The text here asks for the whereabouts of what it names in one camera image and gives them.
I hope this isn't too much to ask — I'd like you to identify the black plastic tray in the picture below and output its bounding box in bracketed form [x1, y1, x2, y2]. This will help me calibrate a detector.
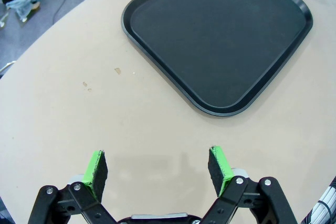
[121, 0, 313, 117]

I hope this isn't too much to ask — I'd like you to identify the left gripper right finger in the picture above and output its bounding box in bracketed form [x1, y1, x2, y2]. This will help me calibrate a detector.
[201, 145, 299, 224]

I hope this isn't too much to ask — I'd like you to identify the person in jeans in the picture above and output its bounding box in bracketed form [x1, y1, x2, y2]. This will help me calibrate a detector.
[5, 0, 56, 23]

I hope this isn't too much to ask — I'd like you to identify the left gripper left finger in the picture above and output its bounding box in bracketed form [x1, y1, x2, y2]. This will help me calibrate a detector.
[27, 150, 118, 224]

